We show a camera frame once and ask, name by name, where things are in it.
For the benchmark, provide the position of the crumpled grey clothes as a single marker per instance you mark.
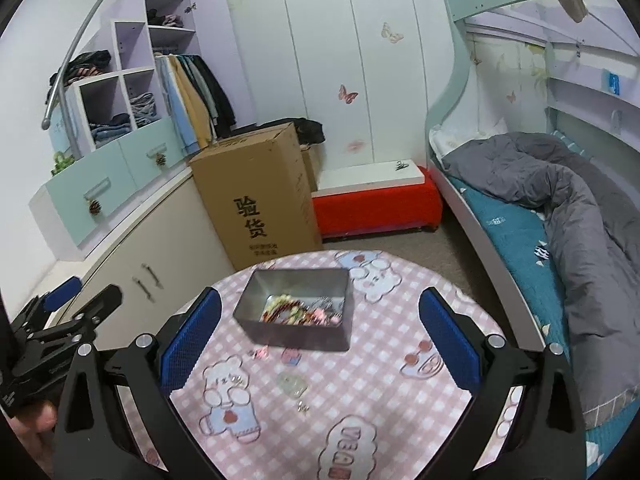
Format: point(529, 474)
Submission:
point(165, 19)

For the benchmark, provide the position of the cream butterfly sticker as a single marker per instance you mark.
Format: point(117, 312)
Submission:
point(392, 33)

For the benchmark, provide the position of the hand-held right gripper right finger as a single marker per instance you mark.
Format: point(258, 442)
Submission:
point(450, 340)

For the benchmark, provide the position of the light blue shirt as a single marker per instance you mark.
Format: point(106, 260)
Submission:
point(177, 110)

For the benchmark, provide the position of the lilac step shelf cabinet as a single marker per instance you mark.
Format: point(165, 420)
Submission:
point(135, 40)

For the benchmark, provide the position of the pile of dark clothes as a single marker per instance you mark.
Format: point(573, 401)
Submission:
point(85, 67)

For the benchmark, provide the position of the white bedding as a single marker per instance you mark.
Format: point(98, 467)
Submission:
point(455, 142)

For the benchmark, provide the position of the white wardrobe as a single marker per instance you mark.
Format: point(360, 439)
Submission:
point(320, 50)

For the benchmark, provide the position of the pink butterfly sticker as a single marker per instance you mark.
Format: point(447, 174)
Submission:
point(347, 94)

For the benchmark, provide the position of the narrow mint drawer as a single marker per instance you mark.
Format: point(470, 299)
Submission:
point(150, 137)

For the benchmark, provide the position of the tan jacket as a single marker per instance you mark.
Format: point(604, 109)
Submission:
point(192, 105)

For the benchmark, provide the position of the heap of bangles and charms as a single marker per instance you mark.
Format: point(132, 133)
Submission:
point(305, 312)

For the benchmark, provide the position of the large cardboard box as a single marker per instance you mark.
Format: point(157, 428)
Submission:
point(255, 200)

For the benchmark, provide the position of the beige low cabinet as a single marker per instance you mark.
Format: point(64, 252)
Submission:
point(165, 240)

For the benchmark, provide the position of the small blue card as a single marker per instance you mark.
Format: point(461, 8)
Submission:
point(613, 82)

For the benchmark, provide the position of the grey duvet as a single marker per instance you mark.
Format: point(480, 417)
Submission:
point(590, 220)

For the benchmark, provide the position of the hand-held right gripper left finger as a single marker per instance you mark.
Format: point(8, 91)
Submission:
point(192, 340)

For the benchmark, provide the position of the small silver earrings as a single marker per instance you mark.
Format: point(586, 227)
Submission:
point(302, 406)

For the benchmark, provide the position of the black garment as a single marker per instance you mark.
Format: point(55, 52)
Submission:
point(305, 130)

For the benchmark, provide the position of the small metal clip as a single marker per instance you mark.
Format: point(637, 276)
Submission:
point(401, 165)

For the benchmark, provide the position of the wide mint drawer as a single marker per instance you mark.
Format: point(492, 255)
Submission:
point(75, 195)

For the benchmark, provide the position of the grey tin box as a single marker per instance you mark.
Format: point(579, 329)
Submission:
point(300, 335)

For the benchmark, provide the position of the folded dark jeans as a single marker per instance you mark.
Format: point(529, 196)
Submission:
point(110, 130)

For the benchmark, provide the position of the person's left hand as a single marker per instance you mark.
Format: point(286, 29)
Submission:
point(35, 430)

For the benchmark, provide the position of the black coat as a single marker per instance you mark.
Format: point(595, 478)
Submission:
point(217, 95)

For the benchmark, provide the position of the teal bed sheet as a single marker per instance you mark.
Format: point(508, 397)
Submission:
point(510, 230)

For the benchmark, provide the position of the pink checked bear tablecloth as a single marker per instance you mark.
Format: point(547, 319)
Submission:
point(350, 410)

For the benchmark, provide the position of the green plant decoration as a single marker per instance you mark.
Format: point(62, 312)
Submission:
point(62, 165)

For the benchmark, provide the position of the brown pouch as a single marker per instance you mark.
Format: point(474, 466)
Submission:
point(572, 7)

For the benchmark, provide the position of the pinecone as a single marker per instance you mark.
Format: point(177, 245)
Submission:
point(94, 206)
point(160, 160)

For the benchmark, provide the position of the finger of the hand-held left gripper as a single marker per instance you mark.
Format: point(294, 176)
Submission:
point(62, 292)
point(102, 302)

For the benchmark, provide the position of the folded light jeans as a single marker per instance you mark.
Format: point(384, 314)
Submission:
point(142, 105)

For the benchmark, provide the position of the teal striped pillow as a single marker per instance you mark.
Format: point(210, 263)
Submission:
point(572, 144)

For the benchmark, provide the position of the red bench with white top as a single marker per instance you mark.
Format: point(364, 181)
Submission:
point(380, 207)

